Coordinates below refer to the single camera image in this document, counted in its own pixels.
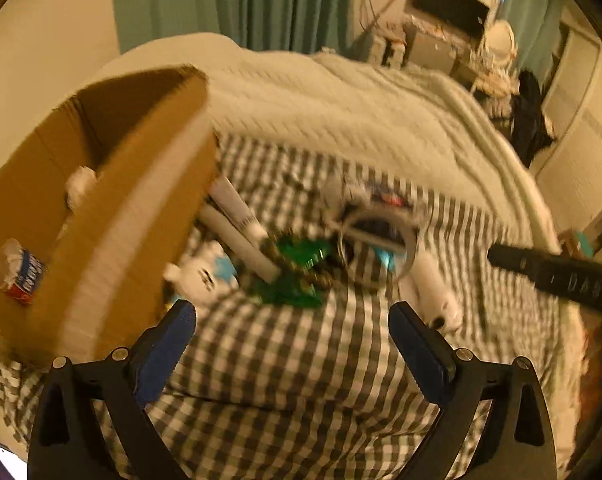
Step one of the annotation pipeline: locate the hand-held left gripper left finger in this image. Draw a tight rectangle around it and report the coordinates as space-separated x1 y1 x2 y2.
27 299 198 480

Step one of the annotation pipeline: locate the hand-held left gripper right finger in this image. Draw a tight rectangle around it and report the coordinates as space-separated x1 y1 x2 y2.
388 301 556 480

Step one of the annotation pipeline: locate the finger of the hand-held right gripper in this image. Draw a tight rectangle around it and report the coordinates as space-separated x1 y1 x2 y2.
487 242 544 288

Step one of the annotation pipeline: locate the white cylindrical bottle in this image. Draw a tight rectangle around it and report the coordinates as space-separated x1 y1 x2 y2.
400 252 465 333

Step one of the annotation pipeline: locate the white bear shaped bottle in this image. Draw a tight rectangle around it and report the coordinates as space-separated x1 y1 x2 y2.
162 240 240 304

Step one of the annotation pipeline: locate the clear tape roll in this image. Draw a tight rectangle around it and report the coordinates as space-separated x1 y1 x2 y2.
337 210 420 292

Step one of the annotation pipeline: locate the white cylindrical stick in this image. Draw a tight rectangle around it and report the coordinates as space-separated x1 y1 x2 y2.
200 207 283 284

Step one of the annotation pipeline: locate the brown cardboard box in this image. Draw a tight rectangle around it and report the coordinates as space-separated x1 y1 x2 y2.
0 64 219 366

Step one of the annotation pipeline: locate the green patterned packet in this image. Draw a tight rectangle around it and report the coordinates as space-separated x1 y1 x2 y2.
253 237 333 308

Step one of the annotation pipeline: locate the white squeeze tube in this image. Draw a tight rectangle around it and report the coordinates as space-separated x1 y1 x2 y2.
210 176 268 241

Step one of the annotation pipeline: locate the white packet with coloured print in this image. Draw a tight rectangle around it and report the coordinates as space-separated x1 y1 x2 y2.
325 170 428 222

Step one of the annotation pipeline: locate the grey checked blanket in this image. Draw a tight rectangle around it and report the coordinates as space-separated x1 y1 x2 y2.
0 132 579 480

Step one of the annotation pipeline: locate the dark hanging clothing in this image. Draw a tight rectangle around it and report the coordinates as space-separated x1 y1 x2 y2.
511 71 556 168

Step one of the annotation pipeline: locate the blue white crumpled packet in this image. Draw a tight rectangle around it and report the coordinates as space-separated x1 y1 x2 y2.
0 238 49 305

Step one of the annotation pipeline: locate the white wardrobe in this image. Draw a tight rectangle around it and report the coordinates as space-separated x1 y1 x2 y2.
531 25 602 241

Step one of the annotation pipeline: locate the crumpled white tissue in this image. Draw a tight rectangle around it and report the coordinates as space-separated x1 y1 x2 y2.
64 166 102 211

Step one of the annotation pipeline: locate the white dressing table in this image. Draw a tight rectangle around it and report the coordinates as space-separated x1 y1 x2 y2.
471 60 519 96

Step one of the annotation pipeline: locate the white knitted blanket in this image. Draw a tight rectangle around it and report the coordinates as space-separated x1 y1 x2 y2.
96 32 562 261

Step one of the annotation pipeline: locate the white oval mirror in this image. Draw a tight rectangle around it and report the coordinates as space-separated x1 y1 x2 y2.
481 20 516 68

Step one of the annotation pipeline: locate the grey drawer cabinet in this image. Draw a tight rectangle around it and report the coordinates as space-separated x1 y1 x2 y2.
403 25 464 73

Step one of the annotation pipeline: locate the grey ribbed suitcase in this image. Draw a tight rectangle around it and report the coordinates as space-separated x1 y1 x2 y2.
366 30 407 68

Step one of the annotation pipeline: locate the narrow teal curtain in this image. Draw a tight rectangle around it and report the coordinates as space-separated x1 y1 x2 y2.
498 0 566 56

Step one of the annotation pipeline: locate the black television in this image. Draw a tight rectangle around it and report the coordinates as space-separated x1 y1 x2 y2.
413 0 492 38

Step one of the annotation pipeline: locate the wide teal curtain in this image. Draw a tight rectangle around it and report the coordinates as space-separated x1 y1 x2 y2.
112 0 357 56

